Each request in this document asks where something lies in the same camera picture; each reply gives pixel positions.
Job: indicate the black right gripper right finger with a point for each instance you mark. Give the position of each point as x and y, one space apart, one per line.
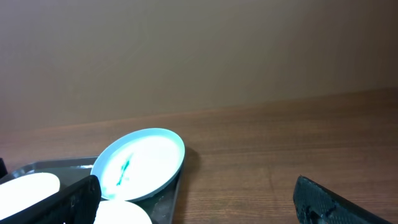
316 204

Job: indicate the white plate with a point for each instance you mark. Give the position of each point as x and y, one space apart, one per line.
23 192
139 165
120 212

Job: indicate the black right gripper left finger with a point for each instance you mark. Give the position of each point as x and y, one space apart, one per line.
76 204

